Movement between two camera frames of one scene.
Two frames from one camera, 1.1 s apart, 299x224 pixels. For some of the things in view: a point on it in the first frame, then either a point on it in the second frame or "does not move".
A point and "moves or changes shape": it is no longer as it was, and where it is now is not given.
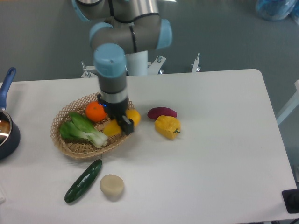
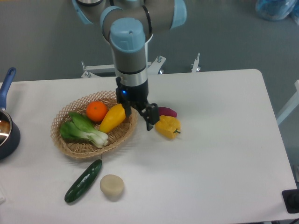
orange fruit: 95,111 does not move
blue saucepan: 10,134 does not move
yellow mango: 112,127 moves or changes shape
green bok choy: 80,127 does not move
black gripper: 114,110 -> 130,96
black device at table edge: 291,199 does not move
